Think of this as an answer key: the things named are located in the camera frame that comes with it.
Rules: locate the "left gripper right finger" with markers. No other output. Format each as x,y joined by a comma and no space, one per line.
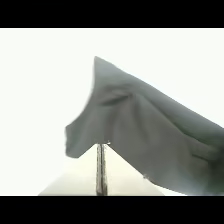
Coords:
123,181

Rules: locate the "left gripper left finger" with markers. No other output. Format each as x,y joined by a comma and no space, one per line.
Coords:
83,180

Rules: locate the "grey shirt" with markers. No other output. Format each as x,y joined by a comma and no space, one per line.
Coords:
140,126

